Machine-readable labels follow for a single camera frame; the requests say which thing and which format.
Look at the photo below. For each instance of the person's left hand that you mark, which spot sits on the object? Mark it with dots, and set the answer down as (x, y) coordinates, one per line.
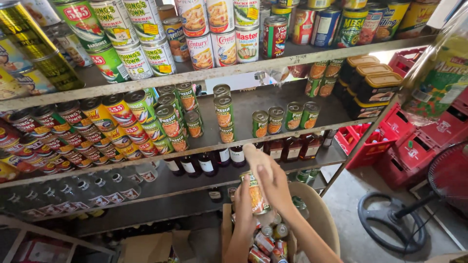
(244, 215)

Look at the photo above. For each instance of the person's right hand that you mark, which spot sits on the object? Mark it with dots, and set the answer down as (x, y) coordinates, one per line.
(278, 190)

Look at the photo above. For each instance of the person's right fingers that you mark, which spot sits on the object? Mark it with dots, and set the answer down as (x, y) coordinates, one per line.
(260, 160)

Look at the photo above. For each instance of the orange-label green tuna can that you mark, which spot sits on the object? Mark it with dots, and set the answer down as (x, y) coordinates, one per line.
(257, 197)

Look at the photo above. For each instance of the green glass bottles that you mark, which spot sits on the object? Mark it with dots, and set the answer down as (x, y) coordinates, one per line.
(306, 175)

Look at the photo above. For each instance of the row of dark sauce bottles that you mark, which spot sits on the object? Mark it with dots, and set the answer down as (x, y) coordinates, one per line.
(206, 164)

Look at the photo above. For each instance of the dark bottle with pale label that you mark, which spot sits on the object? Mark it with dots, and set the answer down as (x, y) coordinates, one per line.
(215, 194)

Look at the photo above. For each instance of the grey metal shelf rack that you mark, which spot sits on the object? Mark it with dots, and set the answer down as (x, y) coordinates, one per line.
(256, 104)

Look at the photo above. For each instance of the brown cardboard box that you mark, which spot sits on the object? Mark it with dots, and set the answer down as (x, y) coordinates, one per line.
(321, 215)

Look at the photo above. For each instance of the pile of mixed small cans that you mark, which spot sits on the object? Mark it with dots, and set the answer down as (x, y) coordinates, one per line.
(268, 243)

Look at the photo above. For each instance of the small orange green can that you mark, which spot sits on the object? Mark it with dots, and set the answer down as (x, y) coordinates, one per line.
(327, 87)
(313, 87)
(318, 69)
(334, 68)

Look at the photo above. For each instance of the rows of green tuna cans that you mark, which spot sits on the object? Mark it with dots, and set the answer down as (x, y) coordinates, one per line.
(170, 120)

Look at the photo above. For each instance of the stack of black tan-lid tubs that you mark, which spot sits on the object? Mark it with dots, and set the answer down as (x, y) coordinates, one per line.
(373, 87)

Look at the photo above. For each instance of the flat brown cardboard sheet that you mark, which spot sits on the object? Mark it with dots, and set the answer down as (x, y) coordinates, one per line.
(153, 246)

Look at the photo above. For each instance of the rows of assorted tall cans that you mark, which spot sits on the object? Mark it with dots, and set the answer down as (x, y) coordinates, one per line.
(204, 33)

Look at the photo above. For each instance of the black red floor fan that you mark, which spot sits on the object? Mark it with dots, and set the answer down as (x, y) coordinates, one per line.
(391, 222)

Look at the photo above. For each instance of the stack of red bottle crates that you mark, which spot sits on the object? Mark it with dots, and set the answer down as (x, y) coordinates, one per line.
(413, 153)

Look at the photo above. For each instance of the row of clear glass bottles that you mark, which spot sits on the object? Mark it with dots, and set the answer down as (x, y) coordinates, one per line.
(91, 190)

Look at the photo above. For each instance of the stacks of red sardine cans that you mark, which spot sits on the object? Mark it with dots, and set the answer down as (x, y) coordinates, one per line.
(73, 131)

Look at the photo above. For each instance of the clear packet with green label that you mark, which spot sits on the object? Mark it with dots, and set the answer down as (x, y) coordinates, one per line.
(435, 80)

